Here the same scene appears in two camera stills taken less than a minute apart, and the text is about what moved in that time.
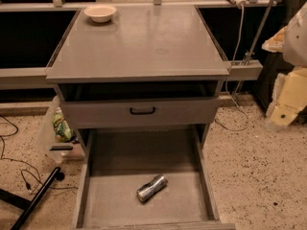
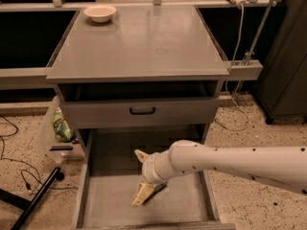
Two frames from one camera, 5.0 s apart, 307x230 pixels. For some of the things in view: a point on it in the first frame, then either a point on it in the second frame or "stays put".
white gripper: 295,45 to 149,171
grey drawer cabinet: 153,67 stays put
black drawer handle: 142,112 stays put
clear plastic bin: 59,140 stays put
